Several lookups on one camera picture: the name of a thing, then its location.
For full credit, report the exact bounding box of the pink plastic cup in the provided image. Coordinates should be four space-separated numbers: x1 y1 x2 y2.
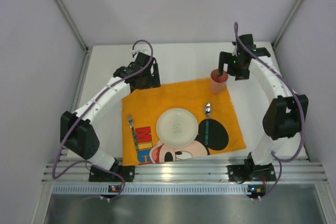
209 69 228 94

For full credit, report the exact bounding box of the fork with teal handle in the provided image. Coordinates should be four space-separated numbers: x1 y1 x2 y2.
127 114 139 154

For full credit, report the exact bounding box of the spoon with teal handle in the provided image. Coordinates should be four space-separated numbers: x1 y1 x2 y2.
204 103 212 146

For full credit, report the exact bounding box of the cream round plate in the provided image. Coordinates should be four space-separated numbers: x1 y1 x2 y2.
156 108 198 148

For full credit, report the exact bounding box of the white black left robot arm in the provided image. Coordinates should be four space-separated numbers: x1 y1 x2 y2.
60 52 161 171

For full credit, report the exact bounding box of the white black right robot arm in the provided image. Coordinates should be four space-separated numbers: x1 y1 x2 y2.
216 34 308 165

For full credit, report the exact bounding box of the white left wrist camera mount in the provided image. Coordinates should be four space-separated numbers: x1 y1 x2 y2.
131 49 147 58

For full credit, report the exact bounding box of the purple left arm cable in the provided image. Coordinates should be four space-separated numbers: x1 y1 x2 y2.
52 39 154 201

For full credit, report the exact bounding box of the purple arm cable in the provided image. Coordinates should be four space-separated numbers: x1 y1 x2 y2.
233 22 307 200
52 39 154 201

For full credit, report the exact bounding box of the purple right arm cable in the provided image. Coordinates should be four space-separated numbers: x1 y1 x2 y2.
233 22 307 200

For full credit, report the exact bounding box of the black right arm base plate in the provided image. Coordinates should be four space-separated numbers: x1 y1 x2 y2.
227 164 276 184

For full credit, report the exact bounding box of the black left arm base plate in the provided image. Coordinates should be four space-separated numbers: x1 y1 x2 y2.
88 165 136 183

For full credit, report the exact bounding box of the right aluminium frame post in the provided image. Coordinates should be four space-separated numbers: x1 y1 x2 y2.
271 0 305 48

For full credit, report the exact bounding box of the aluminium frame post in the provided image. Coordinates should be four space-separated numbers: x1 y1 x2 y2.
38 0 90 51
271 0 305 48

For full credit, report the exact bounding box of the aluminium mounting rail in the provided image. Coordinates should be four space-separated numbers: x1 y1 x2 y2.
41 158 328 184

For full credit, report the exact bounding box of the left aluminium frame post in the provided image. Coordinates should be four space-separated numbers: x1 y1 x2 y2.
38 0 90 51

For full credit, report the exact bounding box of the perforated grey cable duct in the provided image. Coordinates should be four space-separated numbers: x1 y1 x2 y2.
52 184 264 195

